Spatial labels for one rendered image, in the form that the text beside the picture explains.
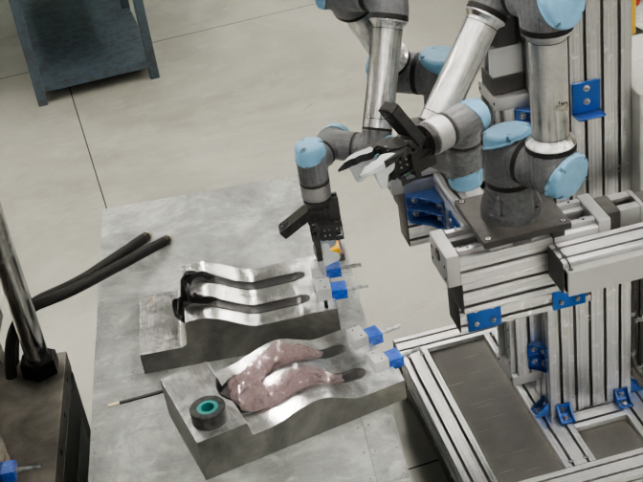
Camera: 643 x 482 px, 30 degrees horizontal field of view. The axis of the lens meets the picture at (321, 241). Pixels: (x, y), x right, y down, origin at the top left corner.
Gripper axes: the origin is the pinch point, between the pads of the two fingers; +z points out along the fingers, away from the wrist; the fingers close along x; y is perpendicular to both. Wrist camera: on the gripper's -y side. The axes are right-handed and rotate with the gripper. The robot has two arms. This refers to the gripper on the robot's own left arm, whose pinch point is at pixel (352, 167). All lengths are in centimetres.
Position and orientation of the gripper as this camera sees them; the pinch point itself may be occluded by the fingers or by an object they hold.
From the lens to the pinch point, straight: 237.5
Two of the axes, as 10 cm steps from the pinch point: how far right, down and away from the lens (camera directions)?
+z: -7.7, 4.2, -4.8
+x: -6.0, -2.2, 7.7
